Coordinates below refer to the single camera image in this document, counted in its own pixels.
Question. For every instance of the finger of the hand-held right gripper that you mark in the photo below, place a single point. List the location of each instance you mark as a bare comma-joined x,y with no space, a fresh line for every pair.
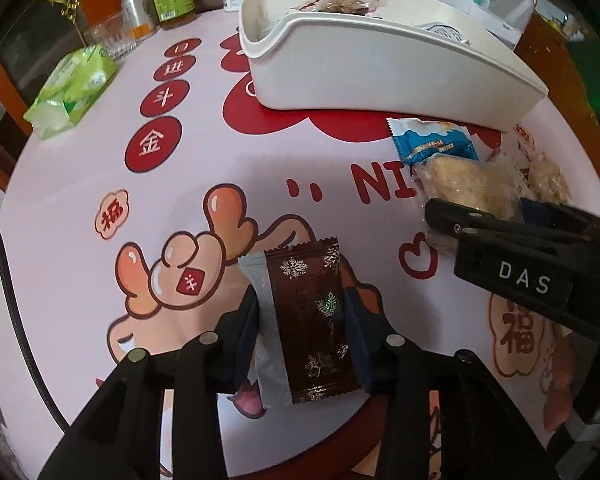
455,215
555,215

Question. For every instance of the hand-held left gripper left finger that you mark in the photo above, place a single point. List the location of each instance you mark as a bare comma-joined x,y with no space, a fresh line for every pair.
247,340

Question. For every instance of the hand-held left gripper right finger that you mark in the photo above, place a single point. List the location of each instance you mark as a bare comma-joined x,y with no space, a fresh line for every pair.
357,340

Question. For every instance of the blue-topped cracker packet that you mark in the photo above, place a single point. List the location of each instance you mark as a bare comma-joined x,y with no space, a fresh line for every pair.
460,180

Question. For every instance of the brown snowflake snack packet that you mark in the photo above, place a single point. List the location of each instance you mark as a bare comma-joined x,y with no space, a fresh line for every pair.
312,320

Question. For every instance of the white plastic bin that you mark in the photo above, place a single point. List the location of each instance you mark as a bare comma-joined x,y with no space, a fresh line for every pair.
380,75

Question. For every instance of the small white snack packet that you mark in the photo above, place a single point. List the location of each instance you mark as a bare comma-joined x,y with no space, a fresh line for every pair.
442,32

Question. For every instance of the small nut snack packet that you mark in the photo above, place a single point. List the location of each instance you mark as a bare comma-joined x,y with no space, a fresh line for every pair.
335,2

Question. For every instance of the clear cracker packet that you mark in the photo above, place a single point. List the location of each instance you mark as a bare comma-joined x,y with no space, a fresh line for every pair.
547,180

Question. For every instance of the red label snack packet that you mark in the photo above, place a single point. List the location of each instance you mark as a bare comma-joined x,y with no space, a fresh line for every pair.
524,140

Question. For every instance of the white countertop storage box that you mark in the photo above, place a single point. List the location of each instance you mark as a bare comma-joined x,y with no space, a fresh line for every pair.
495,0

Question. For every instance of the green tissue pack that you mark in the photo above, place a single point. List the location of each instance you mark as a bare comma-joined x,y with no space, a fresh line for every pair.
67,92

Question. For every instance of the ribbed glass cup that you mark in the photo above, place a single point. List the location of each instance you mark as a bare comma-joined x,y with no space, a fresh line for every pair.
112,37

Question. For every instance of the small glass jar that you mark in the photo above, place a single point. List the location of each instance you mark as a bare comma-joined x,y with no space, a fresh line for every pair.
139,15

